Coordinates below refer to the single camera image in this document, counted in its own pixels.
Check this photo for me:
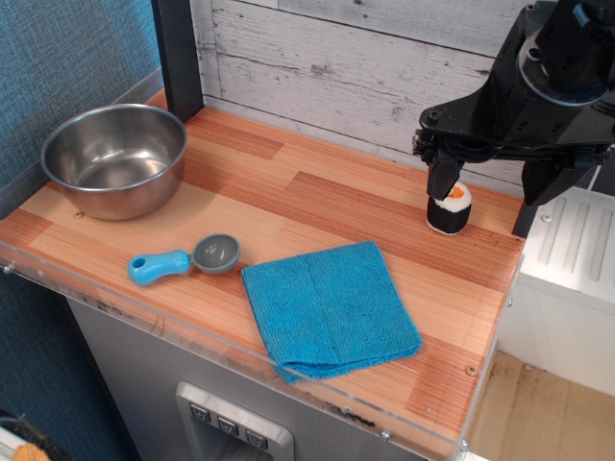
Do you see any clear acrylic edge guard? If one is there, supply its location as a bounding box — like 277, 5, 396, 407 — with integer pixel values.
1, 244, 505, 460

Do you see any white toy sink unit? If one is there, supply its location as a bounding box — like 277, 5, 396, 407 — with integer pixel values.
498, 188, 614, 395

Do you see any blue and grey scoop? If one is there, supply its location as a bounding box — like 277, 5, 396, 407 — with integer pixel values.
127, 233, 241, 286

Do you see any stainless steel bowl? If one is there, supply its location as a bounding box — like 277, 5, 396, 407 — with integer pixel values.
40, 104, 187, 221

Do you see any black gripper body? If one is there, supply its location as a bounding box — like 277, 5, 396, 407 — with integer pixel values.
413, 4, 614, 164

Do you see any black vertical post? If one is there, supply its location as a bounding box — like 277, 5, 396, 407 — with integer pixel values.
151, 0, 204, 122

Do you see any grey toy fridge cabinet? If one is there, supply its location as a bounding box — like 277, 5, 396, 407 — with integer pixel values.
69, 300, 460, 460

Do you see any blue folded towel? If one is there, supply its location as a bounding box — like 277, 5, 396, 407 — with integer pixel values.
241, 241, 423, 383

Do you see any plush sushi roll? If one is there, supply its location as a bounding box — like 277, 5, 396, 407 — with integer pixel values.
427, 182, 472, 235

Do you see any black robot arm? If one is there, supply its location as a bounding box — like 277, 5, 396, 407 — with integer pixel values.
414, 1, 614, 206

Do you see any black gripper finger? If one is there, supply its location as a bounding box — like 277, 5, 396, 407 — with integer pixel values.
522, 146, 608, 206
428, 149, 464, 201

